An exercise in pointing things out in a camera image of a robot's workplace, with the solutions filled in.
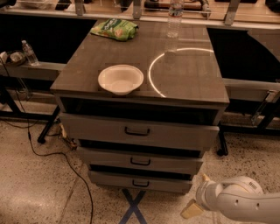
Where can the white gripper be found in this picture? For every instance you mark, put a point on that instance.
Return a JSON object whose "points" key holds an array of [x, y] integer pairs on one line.
{"points": [[205, 193]]}

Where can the grey bottom drawer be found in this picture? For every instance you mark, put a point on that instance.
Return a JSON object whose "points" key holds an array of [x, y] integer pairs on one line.
{"points": [[144, 183]]}

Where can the grey drawer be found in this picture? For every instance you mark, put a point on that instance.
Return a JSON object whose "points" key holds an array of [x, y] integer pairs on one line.
{"points": [[144, 183], [141, 161], [148, 133]]}

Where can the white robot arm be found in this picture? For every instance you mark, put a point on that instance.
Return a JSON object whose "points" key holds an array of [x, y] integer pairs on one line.
{"points": [[239, 199]]}

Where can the grey drawer cabinet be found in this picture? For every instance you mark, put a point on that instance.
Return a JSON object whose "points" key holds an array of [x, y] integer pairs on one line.
{"points": [[184, 86]]}

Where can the grey middle drawer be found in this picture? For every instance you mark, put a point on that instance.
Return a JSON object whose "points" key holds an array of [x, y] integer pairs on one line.
{"points": [[141, 161]]}

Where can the grey top drawer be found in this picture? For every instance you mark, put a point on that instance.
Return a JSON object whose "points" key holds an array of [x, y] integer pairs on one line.
{"points": [[148, 133]]}

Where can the black table leg right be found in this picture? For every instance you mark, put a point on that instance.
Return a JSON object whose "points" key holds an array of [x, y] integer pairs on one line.
{"points": [[223, 150]]}

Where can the black table leg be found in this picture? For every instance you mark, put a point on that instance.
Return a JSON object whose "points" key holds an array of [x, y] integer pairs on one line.
{"points": [[50, 121], [223, 150]]}

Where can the grey side shelf right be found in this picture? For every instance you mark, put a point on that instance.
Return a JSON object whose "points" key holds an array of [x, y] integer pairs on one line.
{"points": [[251, 90]]}

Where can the grey side shelf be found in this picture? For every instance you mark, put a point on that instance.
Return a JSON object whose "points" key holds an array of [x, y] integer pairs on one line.
{"points": [[45, 71], [251, 90]]}

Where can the white paper bowl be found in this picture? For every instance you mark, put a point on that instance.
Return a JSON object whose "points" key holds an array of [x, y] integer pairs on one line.
{"points": [[120, 79]]}

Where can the black table leg left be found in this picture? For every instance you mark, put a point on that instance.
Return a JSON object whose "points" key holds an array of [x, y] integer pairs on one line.
{"points": [[50, 121]]}

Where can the green chip bag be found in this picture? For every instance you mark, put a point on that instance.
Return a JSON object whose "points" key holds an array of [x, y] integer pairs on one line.
{"points": [[115, 28]]}

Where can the grey side shelf left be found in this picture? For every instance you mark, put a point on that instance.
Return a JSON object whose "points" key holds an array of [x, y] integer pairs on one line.
{"points": [[45, 71]]}

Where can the clear water bottle on cabinet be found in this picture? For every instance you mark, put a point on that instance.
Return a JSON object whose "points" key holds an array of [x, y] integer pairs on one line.
{"points": [[175, 14]]}

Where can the small water bottle on shelf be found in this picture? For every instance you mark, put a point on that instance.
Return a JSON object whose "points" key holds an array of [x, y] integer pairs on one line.
{"points": [[29, 53]]}

